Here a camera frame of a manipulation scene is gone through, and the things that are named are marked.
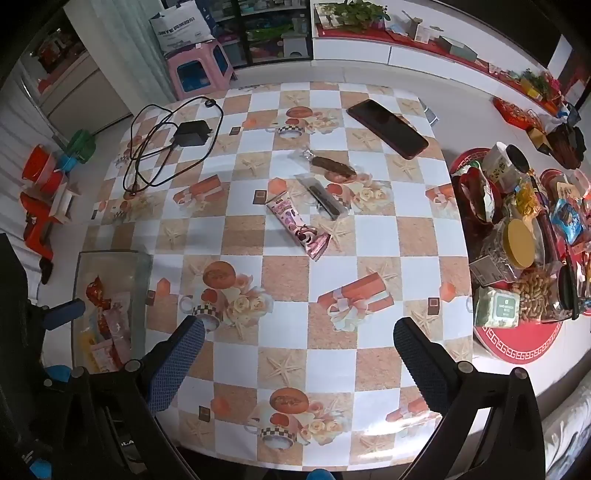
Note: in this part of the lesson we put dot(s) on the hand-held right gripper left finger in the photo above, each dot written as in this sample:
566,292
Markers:
178,364

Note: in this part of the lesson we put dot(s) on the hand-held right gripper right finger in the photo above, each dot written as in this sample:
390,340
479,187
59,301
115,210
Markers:
422,369

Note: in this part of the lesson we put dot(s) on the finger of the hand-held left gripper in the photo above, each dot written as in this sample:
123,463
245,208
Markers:
57,371
64,314

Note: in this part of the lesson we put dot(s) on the red twisted candy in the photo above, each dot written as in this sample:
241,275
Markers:
98,293

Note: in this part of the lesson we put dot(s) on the yellow snack packet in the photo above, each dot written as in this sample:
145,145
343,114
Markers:
87,346

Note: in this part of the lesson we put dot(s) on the pink white snack packet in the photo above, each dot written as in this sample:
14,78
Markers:
117,332

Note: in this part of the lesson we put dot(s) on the grey-green rectangular tray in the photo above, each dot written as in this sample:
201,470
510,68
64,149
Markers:
138,295

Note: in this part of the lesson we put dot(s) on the long pink patterned snack packet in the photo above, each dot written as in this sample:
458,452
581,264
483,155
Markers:
300,228

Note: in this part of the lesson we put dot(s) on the dark snack bar clear wrapper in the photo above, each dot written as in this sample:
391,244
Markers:
325,198

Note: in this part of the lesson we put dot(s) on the brown snack bar clear wrapper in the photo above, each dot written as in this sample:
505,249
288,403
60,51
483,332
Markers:
332,165

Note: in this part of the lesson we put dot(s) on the small black item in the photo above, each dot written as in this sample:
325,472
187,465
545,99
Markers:
46,271

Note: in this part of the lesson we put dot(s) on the red plastic tool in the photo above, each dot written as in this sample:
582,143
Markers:
34,230

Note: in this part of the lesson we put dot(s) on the green wet wipes pack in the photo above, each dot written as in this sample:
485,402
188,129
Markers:
498,308

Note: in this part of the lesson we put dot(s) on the red round tray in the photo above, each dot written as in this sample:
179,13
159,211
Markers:
517,341

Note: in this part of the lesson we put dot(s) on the white open box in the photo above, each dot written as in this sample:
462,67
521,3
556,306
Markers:
62,203

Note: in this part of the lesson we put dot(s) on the bag of peanuts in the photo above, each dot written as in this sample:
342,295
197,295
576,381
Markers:
535,290

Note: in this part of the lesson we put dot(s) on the blue plastic cup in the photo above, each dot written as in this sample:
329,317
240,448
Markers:
69,162

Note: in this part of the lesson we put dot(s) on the red tape rolls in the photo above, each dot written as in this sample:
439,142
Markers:
39,164

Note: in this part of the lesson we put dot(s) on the white sofa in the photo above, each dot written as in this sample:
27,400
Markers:
570,429

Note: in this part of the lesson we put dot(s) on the clear jar yellow lid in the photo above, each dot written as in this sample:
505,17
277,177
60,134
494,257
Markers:
519,242

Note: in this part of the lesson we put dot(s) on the green tape roll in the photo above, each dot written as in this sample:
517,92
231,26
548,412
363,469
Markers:
83,145

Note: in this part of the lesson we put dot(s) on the blue snack bag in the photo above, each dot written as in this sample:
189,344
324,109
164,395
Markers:
570,219

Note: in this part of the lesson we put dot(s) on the white jar black lid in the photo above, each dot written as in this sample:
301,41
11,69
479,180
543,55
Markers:
498,166

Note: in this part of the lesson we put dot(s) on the black charger adapter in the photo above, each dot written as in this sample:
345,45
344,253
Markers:
191,134

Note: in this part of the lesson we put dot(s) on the brown basket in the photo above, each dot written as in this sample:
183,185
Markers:
565,145

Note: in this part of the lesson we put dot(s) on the red gift box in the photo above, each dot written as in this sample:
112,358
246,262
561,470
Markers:
512,110

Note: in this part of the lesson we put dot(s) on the pink plastic stool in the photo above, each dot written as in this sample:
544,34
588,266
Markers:
194,51

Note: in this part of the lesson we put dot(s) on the white shopping bag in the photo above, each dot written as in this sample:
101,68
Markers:
180,27

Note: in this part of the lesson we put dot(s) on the white low cabinet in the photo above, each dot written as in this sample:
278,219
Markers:
360,53

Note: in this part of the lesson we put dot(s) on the grey box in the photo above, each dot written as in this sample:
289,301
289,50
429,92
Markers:
457,48

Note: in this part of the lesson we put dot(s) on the dark glass display cabinet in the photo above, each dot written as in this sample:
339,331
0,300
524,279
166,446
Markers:
263,32

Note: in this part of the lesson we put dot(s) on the green potted plant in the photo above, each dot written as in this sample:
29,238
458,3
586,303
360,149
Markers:
355,11

